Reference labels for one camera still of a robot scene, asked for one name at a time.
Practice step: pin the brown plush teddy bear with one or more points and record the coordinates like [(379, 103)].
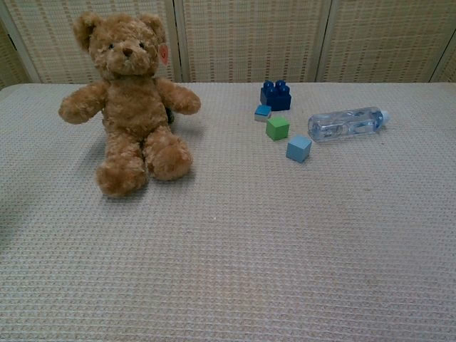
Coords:
[(132, 107)]

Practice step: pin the green wooden cube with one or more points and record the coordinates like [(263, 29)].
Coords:
[(277, 129)]

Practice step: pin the small blue-topped white cube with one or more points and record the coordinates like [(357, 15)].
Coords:
[(263, 113)]

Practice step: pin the light blue wooden cube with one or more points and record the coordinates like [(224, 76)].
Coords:
[(298, 149)]

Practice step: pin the beige waffle-weave tablecloth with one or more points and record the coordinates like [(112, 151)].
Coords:
[(249, 249)]

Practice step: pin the dark blue toy building brick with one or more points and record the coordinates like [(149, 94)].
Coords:
[(278, 100)]

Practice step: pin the clear plastic water bottle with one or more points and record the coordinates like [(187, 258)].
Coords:
[(342, 126)]

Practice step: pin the woven bamboo screen panel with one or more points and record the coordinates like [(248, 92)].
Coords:
[(249, 39), (448, 67), (50, 42), (9, 64), (384, 39)]

